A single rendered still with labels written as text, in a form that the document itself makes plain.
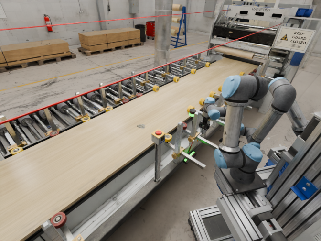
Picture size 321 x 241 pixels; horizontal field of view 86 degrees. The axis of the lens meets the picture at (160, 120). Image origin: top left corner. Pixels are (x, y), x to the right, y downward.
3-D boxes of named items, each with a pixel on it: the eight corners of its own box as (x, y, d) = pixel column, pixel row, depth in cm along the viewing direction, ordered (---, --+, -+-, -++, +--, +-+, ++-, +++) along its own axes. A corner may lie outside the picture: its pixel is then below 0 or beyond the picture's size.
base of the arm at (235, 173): (259, 181, 110) (264, 172, 104) (238, 186, 107) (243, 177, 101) (244, 163, 122) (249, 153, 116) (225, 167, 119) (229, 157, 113)
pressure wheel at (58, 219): (53, 234, 105) (47, 225, 98) (59, 220, 111) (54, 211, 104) (67, 234, 105) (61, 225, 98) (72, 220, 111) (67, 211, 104)
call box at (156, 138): (165, 141, 122) (165, 133, 118) (158, 146, 118) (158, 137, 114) (157, 136, 126) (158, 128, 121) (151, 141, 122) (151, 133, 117)
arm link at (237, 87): (243, 172, 101) (262, 75, 83) (218, 173, 100) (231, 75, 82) (233, 161, 112) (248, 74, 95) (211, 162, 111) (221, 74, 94)
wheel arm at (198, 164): (205, 168, 149) (206, 165, 146) (203, 170, 147) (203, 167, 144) (166, 143, 172) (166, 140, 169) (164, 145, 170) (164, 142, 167)
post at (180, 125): (178, 162, 165) (183, 122, 137) (176, 164, 163) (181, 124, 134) (175, 160, 167) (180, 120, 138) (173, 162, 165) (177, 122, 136)
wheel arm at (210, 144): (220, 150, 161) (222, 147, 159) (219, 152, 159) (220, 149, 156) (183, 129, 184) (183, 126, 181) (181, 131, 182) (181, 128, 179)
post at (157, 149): (160, 179, 149) (162, 140, 122) (156, 182, 146) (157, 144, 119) (156, 176, 151) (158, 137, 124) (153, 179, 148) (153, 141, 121)
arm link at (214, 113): (226, 111, 122) (221, 103, 130) (211, 112, 121) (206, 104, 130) (223, 120, 126) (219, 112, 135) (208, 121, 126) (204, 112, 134)
